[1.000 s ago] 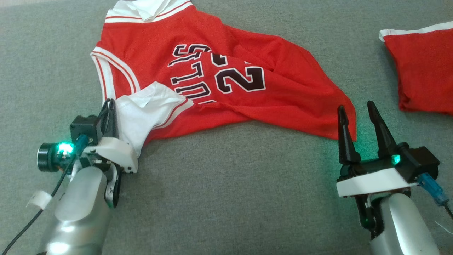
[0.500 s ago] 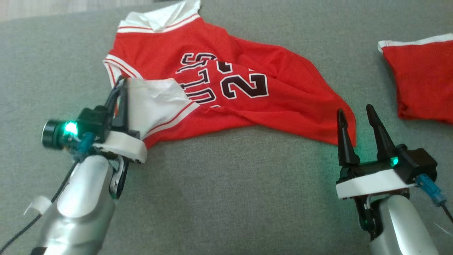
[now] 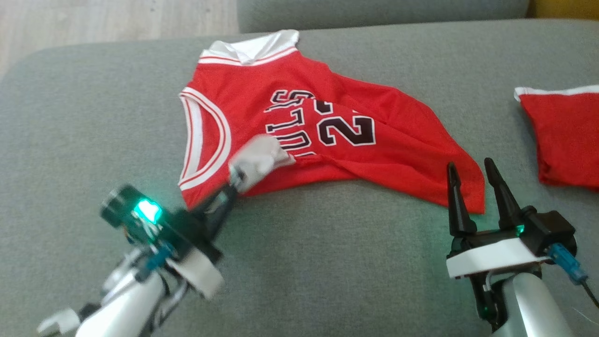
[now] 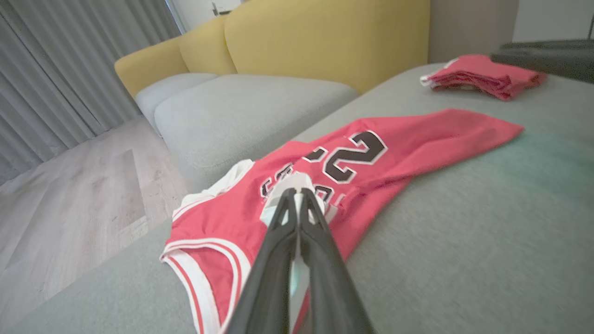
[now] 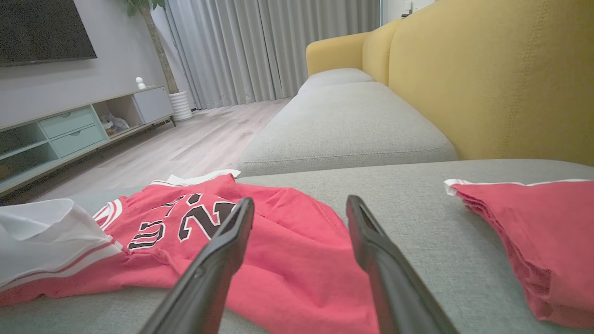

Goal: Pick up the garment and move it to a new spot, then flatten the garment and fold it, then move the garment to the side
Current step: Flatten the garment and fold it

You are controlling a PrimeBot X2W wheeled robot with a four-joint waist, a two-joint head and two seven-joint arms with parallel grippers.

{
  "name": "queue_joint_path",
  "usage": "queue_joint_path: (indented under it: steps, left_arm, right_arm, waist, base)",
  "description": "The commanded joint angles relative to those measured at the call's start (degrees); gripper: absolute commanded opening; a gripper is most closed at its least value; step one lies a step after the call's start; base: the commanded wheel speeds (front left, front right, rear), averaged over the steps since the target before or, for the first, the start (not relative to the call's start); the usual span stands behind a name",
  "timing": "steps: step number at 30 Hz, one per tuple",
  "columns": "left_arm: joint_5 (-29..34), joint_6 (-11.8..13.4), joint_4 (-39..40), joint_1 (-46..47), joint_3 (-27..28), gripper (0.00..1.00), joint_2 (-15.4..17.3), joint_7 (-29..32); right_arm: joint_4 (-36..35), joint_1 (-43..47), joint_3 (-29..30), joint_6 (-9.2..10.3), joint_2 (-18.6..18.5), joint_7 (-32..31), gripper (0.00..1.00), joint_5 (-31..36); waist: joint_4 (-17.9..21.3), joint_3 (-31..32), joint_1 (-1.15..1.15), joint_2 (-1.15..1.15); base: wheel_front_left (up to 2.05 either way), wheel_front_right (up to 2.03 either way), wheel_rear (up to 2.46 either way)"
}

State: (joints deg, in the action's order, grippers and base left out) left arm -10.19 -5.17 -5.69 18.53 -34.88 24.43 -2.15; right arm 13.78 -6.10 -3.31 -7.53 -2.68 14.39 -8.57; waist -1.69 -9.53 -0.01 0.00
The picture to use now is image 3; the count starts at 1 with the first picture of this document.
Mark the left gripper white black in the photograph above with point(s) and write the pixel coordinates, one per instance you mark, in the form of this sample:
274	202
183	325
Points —
196	252

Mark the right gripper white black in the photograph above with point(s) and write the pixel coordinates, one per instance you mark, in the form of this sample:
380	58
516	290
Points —
496	255

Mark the red shorts white stripe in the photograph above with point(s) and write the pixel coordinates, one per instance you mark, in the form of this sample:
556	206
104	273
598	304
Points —
566	135

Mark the red basketball jersey white trim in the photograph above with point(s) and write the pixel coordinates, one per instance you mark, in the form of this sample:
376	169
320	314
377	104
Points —
262	79

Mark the right robot arm silver white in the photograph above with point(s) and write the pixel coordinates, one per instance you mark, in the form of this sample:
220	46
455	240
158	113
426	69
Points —
529	309

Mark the left robot arm silver white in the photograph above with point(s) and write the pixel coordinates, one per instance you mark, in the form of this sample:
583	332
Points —
121	309

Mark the grey fabric ottoman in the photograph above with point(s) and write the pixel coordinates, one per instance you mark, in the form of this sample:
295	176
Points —
327	262

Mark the large grey sofa seat cushion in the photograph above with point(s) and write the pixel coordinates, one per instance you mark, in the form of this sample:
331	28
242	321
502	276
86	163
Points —
383	13

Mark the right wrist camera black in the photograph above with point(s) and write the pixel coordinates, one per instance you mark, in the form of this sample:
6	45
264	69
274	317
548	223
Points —
550	229

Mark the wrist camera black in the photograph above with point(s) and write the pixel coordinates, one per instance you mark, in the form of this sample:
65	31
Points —
126	210
550	229

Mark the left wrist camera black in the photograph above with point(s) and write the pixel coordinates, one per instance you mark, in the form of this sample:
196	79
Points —
126	210

